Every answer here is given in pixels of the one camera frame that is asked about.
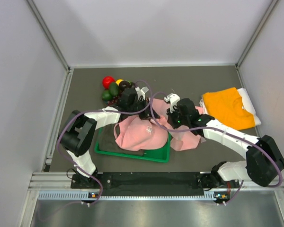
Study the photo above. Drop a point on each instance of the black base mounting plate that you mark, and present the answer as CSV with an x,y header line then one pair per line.
x,y
112,180

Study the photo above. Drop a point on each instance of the pink baseball cap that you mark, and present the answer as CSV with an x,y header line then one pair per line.
x,y
134,134

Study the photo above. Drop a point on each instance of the white folded cloth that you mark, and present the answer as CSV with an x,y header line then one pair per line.
x,y
251,104

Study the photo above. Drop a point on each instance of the yellow lemon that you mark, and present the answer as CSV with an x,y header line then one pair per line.
x,y
119,81

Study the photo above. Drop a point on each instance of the pink plastic bag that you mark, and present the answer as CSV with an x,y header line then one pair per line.
x,y
181,140

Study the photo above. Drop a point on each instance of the grey slotted cable duct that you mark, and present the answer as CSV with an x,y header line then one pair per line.
x,y
92,196

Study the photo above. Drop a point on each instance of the aluminium frame rail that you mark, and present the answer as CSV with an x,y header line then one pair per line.
x,y
57,181

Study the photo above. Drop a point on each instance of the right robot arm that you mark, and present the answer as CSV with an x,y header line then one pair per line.
x,y
262,160

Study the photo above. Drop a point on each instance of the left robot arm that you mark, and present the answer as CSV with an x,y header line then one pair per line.
x,y
77,135

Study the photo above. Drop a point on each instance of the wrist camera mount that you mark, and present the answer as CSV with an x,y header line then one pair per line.
x,y
141,92
172,99

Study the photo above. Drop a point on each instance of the orange folded t-shirt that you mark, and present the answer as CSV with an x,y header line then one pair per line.
x,y
229,108

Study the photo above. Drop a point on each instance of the dark olive folded cloth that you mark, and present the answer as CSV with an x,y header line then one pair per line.
x,y
107,143

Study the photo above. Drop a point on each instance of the dark brown fruit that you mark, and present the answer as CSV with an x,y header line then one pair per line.
x,y
124,85

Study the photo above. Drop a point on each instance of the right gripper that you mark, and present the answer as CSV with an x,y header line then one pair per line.
x,y
171,119

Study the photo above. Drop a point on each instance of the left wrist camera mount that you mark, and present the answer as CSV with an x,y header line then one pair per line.
x,y
141,92

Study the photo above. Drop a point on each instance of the green avocado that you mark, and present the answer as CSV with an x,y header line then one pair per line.
x,y
113,89

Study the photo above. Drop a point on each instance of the green plastic tray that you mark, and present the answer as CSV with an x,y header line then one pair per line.
x,y
156,155

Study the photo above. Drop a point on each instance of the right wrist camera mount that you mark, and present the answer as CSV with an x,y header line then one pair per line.
x,y
172,99

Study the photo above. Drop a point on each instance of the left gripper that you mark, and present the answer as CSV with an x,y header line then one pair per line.
x,y
146,114

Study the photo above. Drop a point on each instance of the red tomato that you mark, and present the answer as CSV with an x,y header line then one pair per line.
x,y
107,81

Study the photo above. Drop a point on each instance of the dark red grape bunch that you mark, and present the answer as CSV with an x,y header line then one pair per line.
x,y
113,101

